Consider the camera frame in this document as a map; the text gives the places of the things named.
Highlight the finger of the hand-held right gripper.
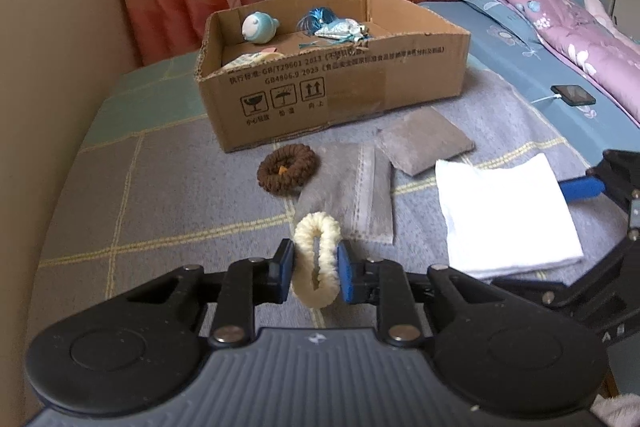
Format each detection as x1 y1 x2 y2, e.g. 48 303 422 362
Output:
491 227 640 323
557 148 640 228

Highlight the cardboard box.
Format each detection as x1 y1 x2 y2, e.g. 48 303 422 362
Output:
194 0 472 154

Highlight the blue floral bed sheet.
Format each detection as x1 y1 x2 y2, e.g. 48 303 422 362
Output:
417 0 640 152

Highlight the pink fuzzy clothing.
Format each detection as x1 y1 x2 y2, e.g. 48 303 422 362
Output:
592 393 640 427

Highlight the pale yellow cleaning cloth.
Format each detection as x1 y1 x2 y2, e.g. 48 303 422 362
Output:
220 53 283 70

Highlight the blue white plush toy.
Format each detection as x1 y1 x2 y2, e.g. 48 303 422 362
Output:
241 12 281 45

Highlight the grey checked blanket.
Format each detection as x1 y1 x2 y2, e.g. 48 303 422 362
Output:
37 52 640 343

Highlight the blue patterned pillow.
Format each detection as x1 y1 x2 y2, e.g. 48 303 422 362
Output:
456 0 541 42

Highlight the grey pouch with mesh strip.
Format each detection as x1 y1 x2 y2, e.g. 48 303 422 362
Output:
295 143 396 244

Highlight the brown scrunchie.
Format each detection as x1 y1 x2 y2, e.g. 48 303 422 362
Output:
256 145 319 196

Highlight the cream scrunchie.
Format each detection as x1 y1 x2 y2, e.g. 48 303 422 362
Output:
291 212 345 308

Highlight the grey stitched pouch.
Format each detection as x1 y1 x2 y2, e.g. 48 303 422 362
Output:
375 108 476 178

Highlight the white cloth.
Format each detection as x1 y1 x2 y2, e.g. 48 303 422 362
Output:
434 153 585 280

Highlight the white pillow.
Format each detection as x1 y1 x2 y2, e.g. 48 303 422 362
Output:
582 0 617 28

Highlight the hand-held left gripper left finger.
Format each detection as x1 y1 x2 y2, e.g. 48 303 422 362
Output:
107 238 296 350

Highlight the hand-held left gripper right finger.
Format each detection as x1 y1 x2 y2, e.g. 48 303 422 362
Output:
336 241 526 348

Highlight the black smartphone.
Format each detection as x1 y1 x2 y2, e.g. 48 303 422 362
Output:
551 84 597 106

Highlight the pink floral quilt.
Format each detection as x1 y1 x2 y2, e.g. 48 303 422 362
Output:
495 0 640 128

